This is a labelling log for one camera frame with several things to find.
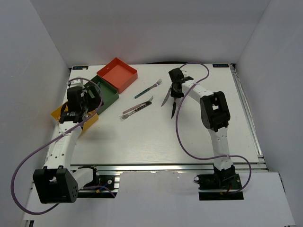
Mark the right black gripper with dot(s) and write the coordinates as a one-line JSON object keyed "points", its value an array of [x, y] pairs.
{"points": [[173, 95]]}

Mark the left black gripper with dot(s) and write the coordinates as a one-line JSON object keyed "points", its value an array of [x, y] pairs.
{"points": [[95, 101]]}

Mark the teal handled fork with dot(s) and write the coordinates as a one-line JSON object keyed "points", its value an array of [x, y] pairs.
{"points": [[149, 88]]}

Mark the black handled knife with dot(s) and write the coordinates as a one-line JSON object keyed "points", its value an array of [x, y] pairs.
{"points": [[167, 96]]}

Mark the pink handled knife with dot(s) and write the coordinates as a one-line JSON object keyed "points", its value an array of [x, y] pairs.
{"points": [[174, 107]]}

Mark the black handled fork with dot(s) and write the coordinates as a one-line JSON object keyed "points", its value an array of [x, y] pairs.
{"points": [[125, 116]]}

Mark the teal handled knife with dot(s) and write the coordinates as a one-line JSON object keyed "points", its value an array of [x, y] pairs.
{"points": [[94, 91]]}

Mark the pink handled fork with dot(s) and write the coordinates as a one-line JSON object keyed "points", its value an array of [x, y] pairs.
{"points": [[137, 106]]}

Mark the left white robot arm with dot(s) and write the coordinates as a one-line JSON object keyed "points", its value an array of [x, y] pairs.
{"points": [[56, 182]]}

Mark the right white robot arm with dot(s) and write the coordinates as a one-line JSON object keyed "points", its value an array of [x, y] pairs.
{"points": [[215, 117]]}

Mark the yellow square container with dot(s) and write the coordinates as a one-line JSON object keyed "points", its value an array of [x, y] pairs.
{"points": [[57, 113]]}

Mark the green square container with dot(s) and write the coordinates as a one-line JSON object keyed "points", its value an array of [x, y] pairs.
{"points": [[110, 94]]}

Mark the red square container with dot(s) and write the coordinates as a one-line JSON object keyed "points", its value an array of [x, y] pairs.
{"points": [[118, 74]]}

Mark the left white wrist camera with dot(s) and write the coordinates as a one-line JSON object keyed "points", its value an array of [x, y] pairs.
{"points": [[75, 83]]}

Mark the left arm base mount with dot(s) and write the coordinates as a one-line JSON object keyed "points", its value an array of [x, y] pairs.
{"points": [[102, 186]]}

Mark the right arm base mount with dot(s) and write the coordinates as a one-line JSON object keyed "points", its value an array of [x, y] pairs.
{"points": [[212, 188]]}

